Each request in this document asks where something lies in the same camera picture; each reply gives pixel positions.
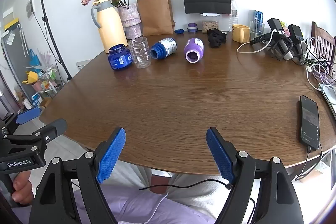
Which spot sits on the grey refrigerator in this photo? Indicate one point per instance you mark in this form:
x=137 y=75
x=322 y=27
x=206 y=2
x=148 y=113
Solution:
x=13 y=64

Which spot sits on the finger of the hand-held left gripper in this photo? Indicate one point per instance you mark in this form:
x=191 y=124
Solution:
x=27 y=116
x=53 y=128

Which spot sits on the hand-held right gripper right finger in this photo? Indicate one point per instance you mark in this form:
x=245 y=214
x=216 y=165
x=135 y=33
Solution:
x=220 y=155

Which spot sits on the clear jar of snacks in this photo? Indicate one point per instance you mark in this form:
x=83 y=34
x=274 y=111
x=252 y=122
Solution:
x=210 y=26

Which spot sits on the black cloth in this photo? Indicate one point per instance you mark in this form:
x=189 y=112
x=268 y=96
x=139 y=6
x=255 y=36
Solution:
x=216 y=37

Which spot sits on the purple bottle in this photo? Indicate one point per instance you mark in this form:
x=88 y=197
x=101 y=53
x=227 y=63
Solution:
x=194 y=50

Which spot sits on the small purple jar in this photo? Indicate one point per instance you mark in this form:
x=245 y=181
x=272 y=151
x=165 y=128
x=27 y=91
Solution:
x=192 y=27

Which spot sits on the person's lilac garment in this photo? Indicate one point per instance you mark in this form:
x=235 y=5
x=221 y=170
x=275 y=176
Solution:
x=136 y=209

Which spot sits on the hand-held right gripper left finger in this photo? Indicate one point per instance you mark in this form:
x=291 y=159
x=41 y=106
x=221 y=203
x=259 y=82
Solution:
x=110 y=155

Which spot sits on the person's white trousers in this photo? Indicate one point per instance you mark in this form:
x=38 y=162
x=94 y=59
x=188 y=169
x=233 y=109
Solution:
x=194 y=190

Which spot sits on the blue bottle lid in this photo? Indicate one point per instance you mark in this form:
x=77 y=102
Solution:
x=179 y=31

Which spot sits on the yellow mug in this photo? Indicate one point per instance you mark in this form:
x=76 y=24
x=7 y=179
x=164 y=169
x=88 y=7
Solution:
x=239 y=33

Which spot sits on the black smartphone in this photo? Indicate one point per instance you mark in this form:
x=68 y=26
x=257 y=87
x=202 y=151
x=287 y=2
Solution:
x=309 y=121

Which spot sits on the pale pink vase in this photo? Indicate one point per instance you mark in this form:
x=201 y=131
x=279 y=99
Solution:
x=130 y=20

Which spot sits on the blue glass jar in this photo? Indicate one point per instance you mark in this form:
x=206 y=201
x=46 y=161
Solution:
x=118 y=57

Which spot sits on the blue bottle white label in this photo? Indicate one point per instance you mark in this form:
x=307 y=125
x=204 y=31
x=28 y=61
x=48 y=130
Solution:
x=164 y=47

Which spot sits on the person's left hand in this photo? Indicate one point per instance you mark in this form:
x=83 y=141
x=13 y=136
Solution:
x=22 y=187

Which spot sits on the yellow thermos jug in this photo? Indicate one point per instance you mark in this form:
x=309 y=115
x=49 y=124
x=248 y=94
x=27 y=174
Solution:
x=110 y=27

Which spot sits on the black studio light on stand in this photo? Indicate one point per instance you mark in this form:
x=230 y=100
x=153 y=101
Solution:
x=43 y=16

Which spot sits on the clear plastic cup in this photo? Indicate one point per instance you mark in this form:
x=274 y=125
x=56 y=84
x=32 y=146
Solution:
x=140 y=53

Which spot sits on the wooden chair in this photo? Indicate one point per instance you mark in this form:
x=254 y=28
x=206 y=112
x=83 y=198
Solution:
x=325 y=40

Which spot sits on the brown paper bag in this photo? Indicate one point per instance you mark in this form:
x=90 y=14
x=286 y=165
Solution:
x=155 y=14

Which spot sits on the blue tote bag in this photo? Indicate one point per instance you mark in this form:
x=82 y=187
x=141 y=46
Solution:
x=33 y=57

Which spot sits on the clear drinking glass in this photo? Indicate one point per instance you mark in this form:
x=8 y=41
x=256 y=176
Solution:
x=258 y=29

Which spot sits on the clear water bottle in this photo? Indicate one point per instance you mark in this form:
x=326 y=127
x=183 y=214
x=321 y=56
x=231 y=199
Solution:
x=234 y=14

